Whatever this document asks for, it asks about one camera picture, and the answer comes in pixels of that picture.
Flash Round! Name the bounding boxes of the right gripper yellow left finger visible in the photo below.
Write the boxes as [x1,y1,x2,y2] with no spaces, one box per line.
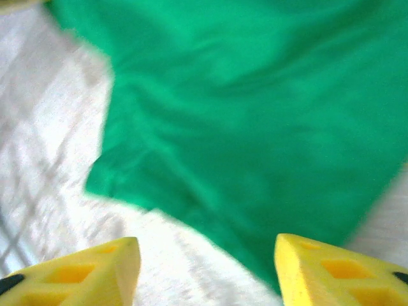
[0,237,142,306]

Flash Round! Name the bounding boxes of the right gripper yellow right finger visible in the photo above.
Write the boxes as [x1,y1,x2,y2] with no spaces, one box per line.
[274,233,408,306]

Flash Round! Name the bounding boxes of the green t-shirt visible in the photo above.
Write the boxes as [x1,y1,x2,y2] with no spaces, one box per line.
[44,0,408,294]

